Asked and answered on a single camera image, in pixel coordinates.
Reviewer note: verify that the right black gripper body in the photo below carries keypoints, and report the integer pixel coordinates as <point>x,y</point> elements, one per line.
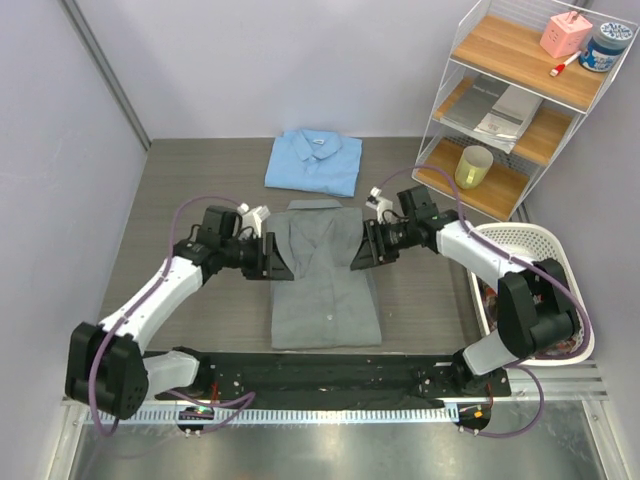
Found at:
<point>387,237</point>

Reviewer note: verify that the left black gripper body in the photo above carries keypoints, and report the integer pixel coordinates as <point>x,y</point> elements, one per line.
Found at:
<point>265,260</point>

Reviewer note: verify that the grey long sleeve shirt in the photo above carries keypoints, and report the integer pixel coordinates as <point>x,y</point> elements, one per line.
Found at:
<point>326,305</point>

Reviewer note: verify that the light blue shirt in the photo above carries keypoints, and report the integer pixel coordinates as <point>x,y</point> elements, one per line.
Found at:
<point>315,161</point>

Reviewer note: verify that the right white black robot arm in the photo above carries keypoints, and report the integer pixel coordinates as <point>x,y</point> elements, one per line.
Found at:
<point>536,309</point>

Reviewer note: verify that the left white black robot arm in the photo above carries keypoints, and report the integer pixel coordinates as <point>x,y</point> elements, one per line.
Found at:
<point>107,367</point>

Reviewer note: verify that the grey booklet stack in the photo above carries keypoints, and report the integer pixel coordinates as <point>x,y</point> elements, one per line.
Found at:
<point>492,112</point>

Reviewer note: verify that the red plaid shirt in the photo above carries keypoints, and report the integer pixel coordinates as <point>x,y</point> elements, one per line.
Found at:
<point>489,302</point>

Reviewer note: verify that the yellow translucent cup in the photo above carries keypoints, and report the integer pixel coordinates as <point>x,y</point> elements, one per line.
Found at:
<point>474,164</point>

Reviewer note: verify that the white plastic laundry basket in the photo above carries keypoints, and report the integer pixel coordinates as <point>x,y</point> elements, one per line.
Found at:
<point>534,243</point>

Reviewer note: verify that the red white marker pen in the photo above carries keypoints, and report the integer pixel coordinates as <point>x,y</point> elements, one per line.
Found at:
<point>560,67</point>

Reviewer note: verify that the pink cube power socket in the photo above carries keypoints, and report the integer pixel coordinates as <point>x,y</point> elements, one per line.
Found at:
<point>564,34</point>

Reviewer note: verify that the blue white lidded jar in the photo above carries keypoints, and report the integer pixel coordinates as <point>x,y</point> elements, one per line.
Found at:
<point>605,46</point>

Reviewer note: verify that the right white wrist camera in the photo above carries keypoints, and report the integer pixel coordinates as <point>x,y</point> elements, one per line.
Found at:
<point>376,201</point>

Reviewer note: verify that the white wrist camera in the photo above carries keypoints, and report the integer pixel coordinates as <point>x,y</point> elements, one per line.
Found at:
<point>252,220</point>
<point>376,201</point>

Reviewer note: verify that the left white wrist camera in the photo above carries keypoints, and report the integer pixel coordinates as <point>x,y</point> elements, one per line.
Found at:
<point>252,220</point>

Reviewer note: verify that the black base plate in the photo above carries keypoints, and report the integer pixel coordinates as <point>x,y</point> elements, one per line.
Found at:
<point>322,376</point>

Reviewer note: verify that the white slotted cable duct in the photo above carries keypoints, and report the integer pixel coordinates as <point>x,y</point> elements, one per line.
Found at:
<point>182,414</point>

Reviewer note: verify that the white wire wooden shelf rack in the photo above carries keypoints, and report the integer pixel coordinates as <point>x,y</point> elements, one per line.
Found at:
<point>520,79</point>

